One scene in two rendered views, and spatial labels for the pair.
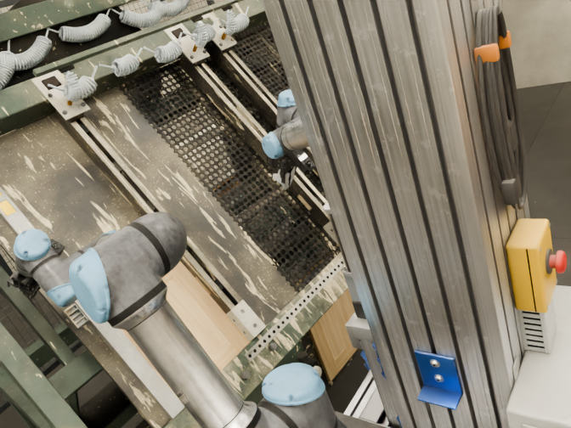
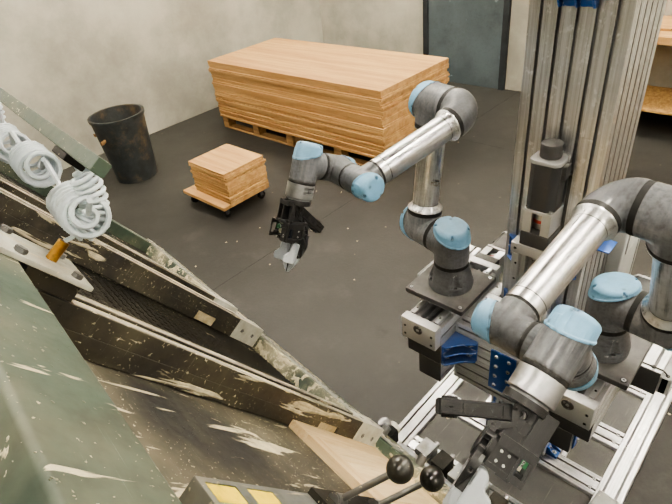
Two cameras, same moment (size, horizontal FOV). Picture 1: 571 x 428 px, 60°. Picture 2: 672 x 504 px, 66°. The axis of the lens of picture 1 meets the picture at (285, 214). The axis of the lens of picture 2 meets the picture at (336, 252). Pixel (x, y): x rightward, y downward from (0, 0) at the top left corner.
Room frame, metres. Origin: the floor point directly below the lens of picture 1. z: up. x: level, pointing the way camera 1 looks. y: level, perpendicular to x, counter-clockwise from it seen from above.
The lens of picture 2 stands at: (1.43, 1.16, 2.18)
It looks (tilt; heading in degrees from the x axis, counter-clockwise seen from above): 35 degrees down; 273
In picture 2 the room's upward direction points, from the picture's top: 7 degrees counter-clockwise
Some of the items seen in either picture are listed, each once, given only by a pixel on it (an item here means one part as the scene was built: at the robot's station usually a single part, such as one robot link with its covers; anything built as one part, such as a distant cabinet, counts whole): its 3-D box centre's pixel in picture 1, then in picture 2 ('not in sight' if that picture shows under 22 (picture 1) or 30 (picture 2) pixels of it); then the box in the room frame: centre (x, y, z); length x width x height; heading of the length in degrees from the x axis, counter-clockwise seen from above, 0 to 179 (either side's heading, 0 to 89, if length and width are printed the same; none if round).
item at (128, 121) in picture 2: not in sight; (126, 145); (3.59, -3.73, 0.33); 0.54 x 0.54 x 0.65
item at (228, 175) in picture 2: not in sight; (224, 179); (2.52, -2.97, 0.20); 0.61 x 0.51 x 0.40; 136
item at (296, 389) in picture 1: (296, 402); (614, 300); (0.76, 0.11, 1.20); 0.13 x 0.12 x 0.14; 131
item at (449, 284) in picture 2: not in sight; (451, 270); (1.12, -0.24, 1.09); 0.15 x 0.15 x 0.10
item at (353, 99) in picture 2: not in sight; (322, 96); (1.63, -4.33, 0.39); 2.46 x 1.04 x 0.78; 136
